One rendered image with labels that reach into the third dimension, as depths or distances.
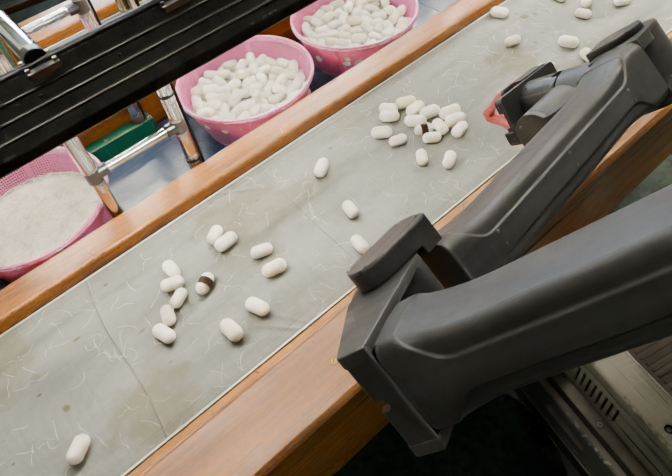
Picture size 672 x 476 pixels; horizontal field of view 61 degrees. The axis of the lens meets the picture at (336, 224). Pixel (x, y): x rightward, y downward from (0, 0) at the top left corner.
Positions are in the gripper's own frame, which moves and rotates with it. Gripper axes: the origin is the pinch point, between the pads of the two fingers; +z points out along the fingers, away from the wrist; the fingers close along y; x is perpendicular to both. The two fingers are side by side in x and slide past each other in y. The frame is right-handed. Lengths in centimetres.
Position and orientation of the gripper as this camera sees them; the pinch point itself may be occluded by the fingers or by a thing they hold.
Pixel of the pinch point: (489, 115)
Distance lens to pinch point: 84.6
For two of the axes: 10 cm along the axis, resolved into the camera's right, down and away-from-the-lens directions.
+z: -4.2, 0.1, 9.1
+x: 5.2, 8.2, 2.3
